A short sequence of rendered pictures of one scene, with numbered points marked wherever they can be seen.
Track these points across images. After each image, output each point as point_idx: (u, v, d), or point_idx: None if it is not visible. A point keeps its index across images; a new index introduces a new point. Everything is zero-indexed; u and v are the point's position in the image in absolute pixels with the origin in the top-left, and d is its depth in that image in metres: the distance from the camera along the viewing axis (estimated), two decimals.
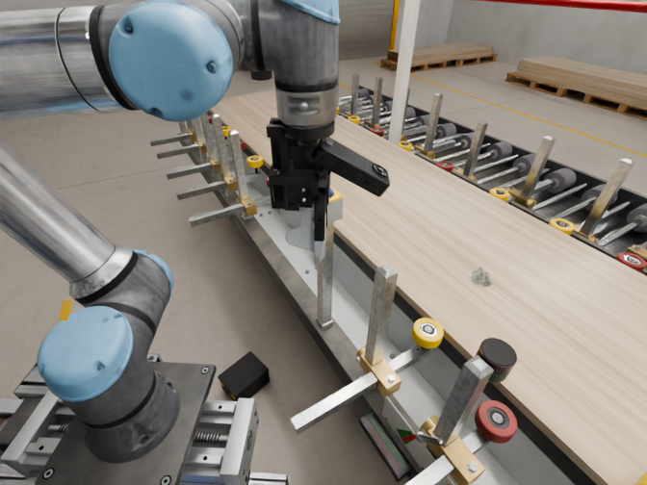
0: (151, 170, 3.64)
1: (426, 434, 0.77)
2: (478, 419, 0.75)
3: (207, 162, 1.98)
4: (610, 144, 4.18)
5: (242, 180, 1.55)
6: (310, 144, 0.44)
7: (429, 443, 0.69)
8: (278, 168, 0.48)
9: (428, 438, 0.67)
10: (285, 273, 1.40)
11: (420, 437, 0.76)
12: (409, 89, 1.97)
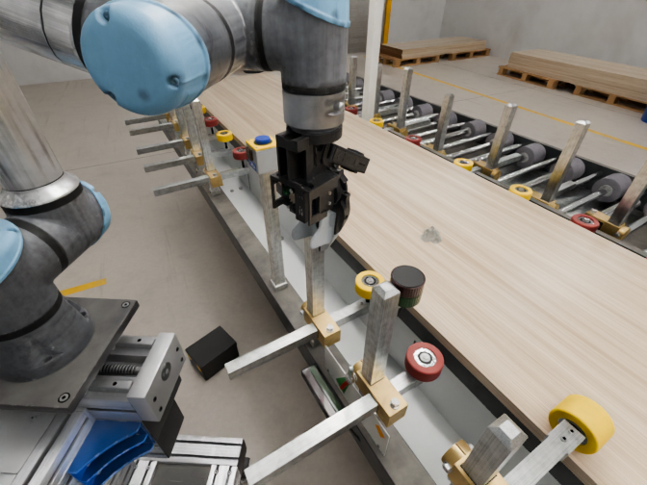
0: (136, 158, 3.64)
1: (354, 375, 0.76)
2: (406, 359, 0.75)
3: (179, 139, 1.97)
4: (598, 134, 4.18)
5: (206, 150, 1.54)
6: (326, 145, 0.44)
7: (350, 377, 0.69)
8: (297, 185, 0.44)
9: (348, 370, 0.67)
10: (245, 241, 1.39)
11: (349, 377, 0.76)
12: (381, 65, 1.97)
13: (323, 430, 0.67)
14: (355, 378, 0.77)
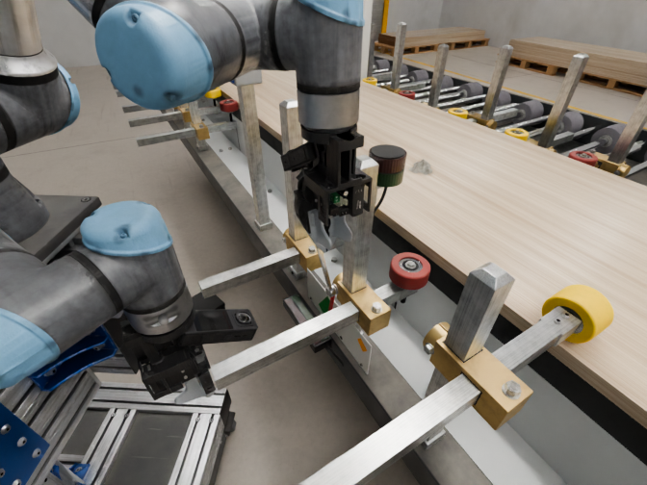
0: None
1: (335, 286, 0.71)
2: (390, 267, 0.70)
3: None
4: (597, 115, 4.13)
5: (193, 101, 1.49)
6: None
7: (324, 271, 0.64)
8: (350, 182, 0.44)
9: (320, 260, 0.63)
10: (232, 189, 1.34)
11: (328, 288, 0.71)
12: (375, 24, 1.92)
13: (297, 333, 0.62)
14: (336, 290, 0.72)
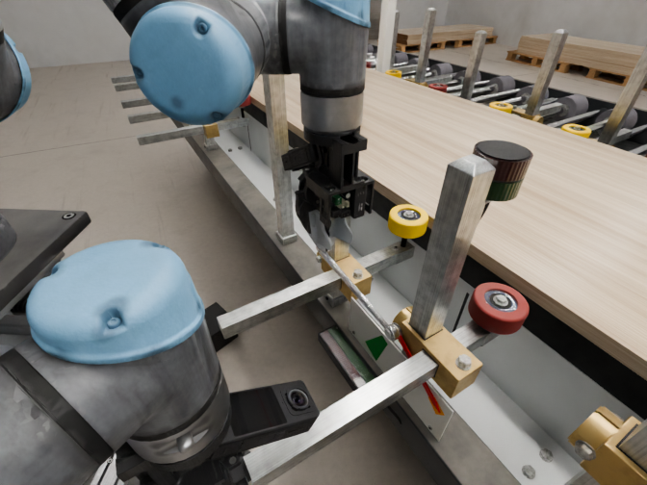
0: None
1: (393, 322, 0.56)
2: (474, 303, 0.53)
3: None
4: None
5: None
6: None
7: (354, 290, 0.56)
8: (352, 185, 0.44)
9: (342, 280, 0.57)
10: (246, 193, 1.17)
11: (385, 328, 0.55)
12: (399, 12, 1.75)
13: (361, 400, 0.45)
14: (397, 325, 0.55)
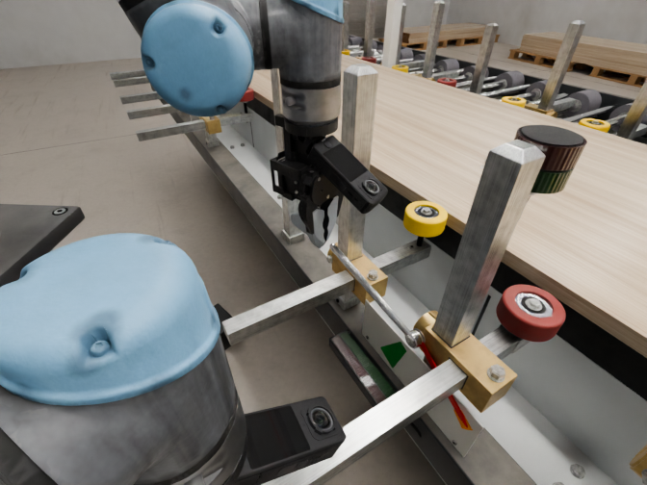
0: (128, 135, 3.37)
1: (414, 328, 0.51)
2: (504, 307, 0.48)
3: None
4: None
5: None
6: (305, 140, 0.46)
7: (373, 293, 0.51)
8: (287, 157, 0.51)
9: (358, 282, 0.53)
10: (250, 191, 1.13)
11: (406, 334, 0.51)
12: (405, 5, 1.71)
13: (384, 416, 0.40)
14: (418, 332, 0.50)
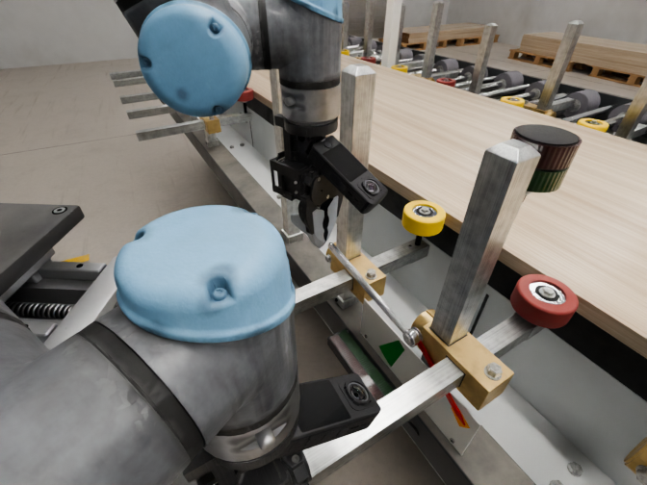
0: (128, 135, 3.38)
1: (412, 327, 0.51)
2: (518, 295, 0.50)
3: None
4: None
5: None
6: (305, 140, 0.45)
7: (371, 292, 0.51)
8: (287, 157, 0.51)
9: (356, 280, 0.53)
10: (249, 191, 1.13)
11: (403, 333, 0.51)
12: (404, 5, 1.71)
13: (407, 396, 0.42)
14: (416, 330, 0.51)
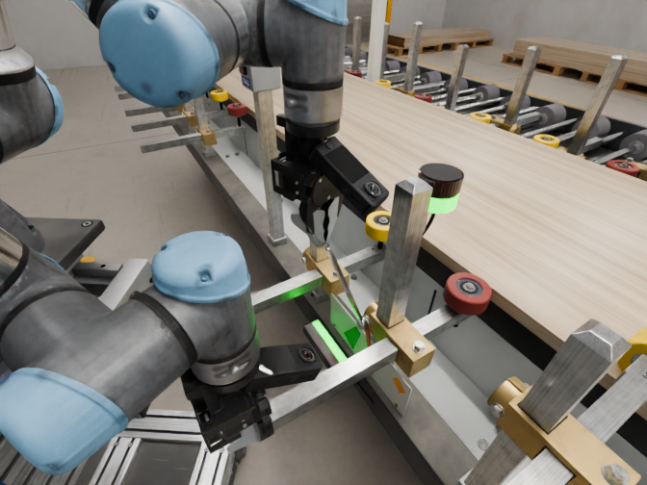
0: (130, 140, 3.51)
1: (366, 316, 0.64)
2: (447, 289, 0.63)
3: None
4: None
5: (198, 105, 1.41)
6: (307, 141, 0.45)
7: (347, 291, 0.59)
8: (288, 157, 0.51)
9: (338, 277, 0.59)
10: (242, 198, 1.26)
11: (358, 319, 0.63)
12: (388, 24, 1.84)
13: (353, 365, 0.56)
14: (368, 319, 0.64)
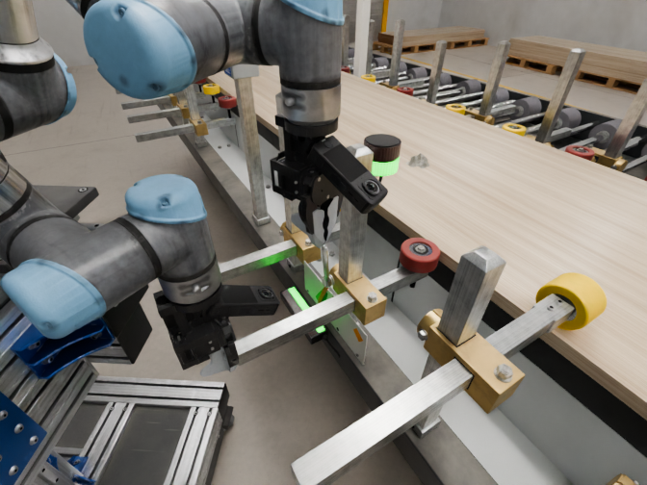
0: (128, 136, 3.59)
1: (332, 278, 0.72)
2: (401, 251, 0.72)
3: (167, 96, 1.93)
4: None
5: (191, 96, 1.50)
6: (306, 140, 0.45)
7: (325, 270, 0.64)
8: (287, 157, 0.51)
9: (323, 260, 0.62)
10: (230, 184, 1.35)
11: (324, 279, 0.71)
12: (374, 21, 1.92)
13: (314, 312, 0.64)
14: (332, 281, 0.72)
